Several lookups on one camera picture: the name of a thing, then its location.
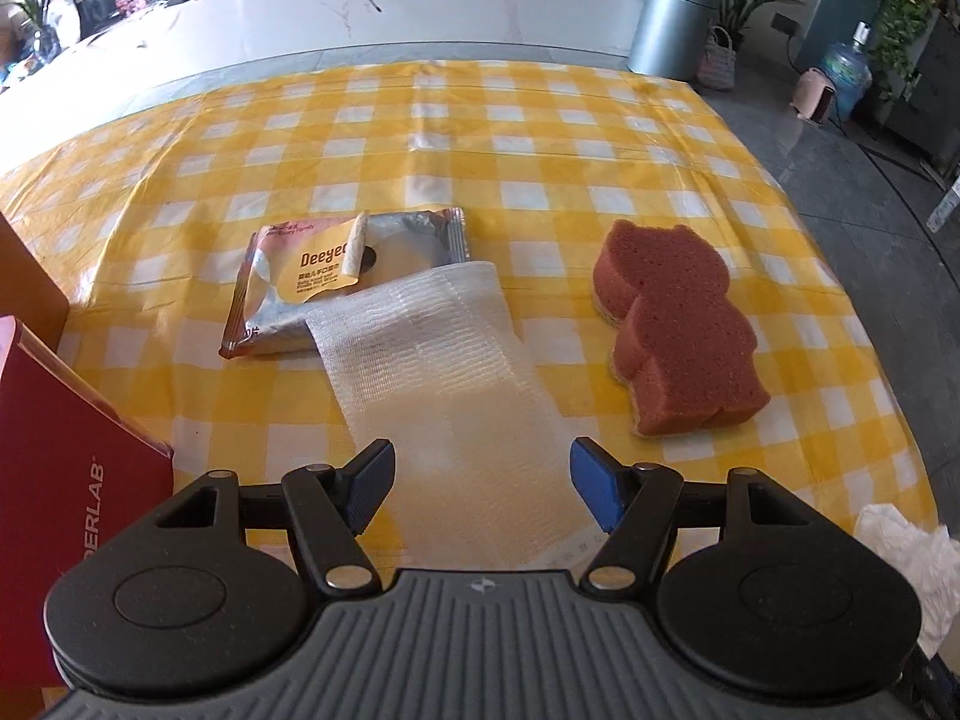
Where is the red box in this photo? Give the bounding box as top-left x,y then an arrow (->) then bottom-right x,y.
0,315 -> 175,687

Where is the white tube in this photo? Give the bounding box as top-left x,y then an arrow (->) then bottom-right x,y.
926,178 -> 960,235

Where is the dark grey cabinet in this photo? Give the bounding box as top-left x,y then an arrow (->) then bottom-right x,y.
874,7 -> 960,166

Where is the long-leaf plant in basket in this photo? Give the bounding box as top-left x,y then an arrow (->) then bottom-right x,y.
694,0 -> 822,91

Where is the white mesh cloth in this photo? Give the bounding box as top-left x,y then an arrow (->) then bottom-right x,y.
304,261 -> 601,569

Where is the grey metal trash can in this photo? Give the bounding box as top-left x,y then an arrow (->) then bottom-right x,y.
627,0 -> 719,83

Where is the yellow checked tablecloth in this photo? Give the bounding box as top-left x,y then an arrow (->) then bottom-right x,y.
0,60 -> 942,593

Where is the white marble TV console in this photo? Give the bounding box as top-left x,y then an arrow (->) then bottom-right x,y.
0,0 -> 653,128

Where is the snack packet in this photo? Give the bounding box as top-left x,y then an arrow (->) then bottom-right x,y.
217,206 -> 470,361

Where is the crumpled white plastic bag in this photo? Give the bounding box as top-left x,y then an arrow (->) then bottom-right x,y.
855,502 -> 953,657

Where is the blue water bottle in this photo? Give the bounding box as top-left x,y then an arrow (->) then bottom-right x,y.
819,21 -> 873,121

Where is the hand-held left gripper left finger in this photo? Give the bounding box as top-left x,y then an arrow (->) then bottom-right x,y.
150,439 -> 396,597

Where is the green plant in blue vase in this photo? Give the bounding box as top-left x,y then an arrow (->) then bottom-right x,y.
0,0 -> 68,65

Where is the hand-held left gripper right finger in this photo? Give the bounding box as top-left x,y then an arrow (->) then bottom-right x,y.
571,437 -> 818,595

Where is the orange cardboard box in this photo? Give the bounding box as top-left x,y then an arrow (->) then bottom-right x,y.
0,211 -> 70,352

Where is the brown bear-shaped sponge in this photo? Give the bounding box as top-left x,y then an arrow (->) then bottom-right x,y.
591,219 -> 772,438

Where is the pink space heater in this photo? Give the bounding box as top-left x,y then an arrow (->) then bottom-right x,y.
795,67 -> 837,125

